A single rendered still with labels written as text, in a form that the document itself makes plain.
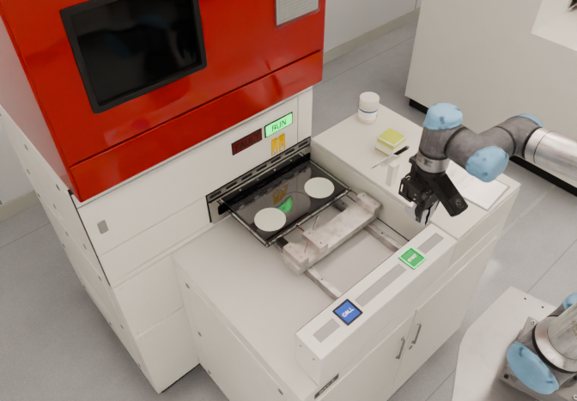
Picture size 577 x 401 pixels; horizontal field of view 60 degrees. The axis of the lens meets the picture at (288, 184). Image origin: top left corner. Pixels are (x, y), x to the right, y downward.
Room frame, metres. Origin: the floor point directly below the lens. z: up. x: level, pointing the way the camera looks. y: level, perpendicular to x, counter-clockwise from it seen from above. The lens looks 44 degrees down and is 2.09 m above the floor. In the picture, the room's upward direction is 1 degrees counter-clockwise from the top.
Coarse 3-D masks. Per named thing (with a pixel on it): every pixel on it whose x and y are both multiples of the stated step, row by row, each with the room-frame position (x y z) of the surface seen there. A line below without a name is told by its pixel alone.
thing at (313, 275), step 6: (276, 246) 1.02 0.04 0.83; (282, 252) 1.00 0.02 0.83; (306, 270) 0.92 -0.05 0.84; (312, 270) 0.91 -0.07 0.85; (312, 276) 0.90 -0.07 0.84; (318, 276) 0.89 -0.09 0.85; (318, 282) 0.88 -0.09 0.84; (324, 282) 0.87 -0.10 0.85; (324, 288) 0.86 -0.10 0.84; (330, 288) 0.85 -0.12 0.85; (330, 294) 0.84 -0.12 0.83; (336, 294) 0.83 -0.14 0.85; (342, 294) 0.83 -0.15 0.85
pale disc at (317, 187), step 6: (312, 180) 1.25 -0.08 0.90; (318, 180) 1.25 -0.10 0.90; (324, 180) 1.25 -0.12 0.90; (306, 186) 1.22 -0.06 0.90; (312, 186) 1.22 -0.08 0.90; (318, 186) 1.22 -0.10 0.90; (324, 186) 1.22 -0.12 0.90; (330, 186) 1.22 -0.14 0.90; (312, 192) 1.20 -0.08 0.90; (318, 192) 1.20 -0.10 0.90; (324, 192) 1.19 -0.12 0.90; (330, 192) 1.19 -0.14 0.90
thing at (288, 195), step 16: (304, 160) 1.36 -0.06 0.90; (272, 176) 1.28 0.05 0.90; (288, 176) 1.28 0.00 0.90; (304, 176) 1.28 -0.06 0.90; (320, 176) 1.27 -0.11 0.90; (240, 192) 1.20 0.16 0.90; (256, 192) 1.20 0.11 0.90; (272, 192) 1.20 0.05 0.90; (288, 192) 1.20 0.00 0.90; (304, 192) 1.20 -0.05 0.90; (336, 192) 1.19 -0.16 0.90; (240, 208) 1.13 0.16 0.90; (256, 208) 1.13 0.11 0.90; (288, 208) 1.13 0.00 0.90; (304, 208) 1.13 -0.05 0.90; (288, 224) 1.05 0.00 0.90
